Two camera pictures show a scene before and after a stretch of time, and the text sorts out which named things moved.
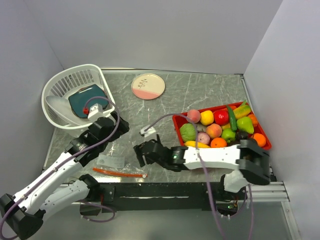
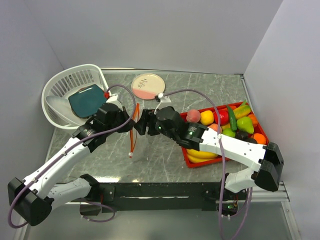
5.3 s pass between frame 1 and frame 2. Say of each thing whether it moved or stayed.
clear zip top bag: moved
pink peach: stayed
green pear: stayed
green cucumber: stayed
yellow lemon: stayed
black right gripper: moved
